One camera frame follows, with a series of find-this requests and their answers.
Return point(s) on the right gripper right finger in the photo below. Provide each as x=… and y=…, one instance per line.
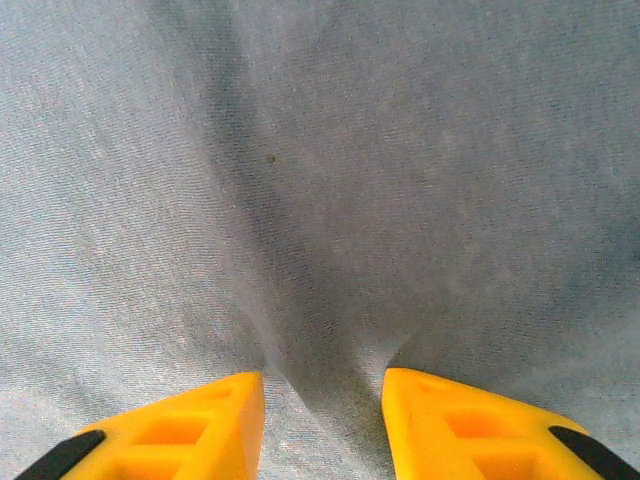
x=475, y=430

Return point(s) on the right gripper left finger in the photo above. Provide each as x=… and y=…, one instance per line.
x=200, y=430

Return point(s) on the blue t-shirt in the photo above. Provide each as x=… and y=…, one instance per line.
x=350, y=175

